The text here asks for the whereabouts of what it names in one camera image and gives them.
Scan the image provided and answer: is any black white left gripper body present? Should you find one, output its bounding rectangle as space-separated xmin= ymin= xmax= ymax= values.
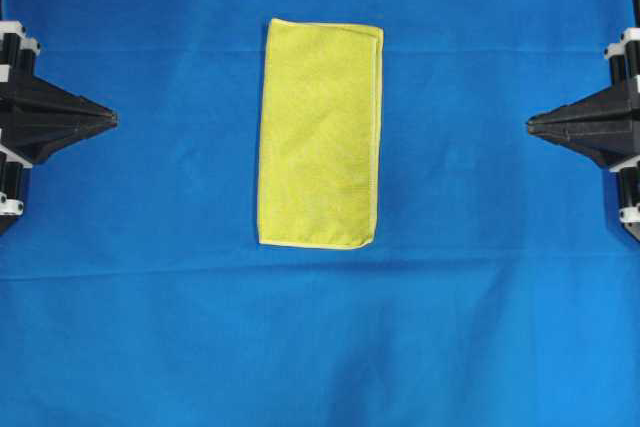
xmin=1 ymin=21 xmax=41 ymax=235

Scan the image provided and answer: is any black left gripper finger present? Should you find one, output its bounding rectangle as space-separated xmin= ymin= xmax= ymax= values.
xmin=1 ymin=119 xmax=117 ymax=164
xmin=1 ymin=65 xmax=118 ymax=122

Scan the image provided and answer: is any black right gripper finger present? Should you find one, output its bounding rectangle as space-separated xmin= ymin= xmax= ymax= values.
xmin=527 ymin=75 xmax=639 ymax=126
xmin=527 ymin=122 xmax=639 ymax=168

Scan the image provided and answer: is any yellow microfiber towel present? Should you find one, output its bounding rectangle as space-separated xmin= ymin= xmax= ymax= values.
xmin=257 ymin=18 xmax=384 ymax=250

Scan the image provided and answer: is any blue table cloth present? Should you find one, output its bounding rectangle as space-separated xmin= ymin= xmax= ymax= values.
xmin=1 ymin=0 xmax=639 ymax=426

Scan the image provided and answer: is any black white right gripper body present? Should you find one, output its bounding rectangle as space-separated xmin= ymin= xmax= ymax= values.
xmin=605 ymin=28 xmax=639 ymax=241

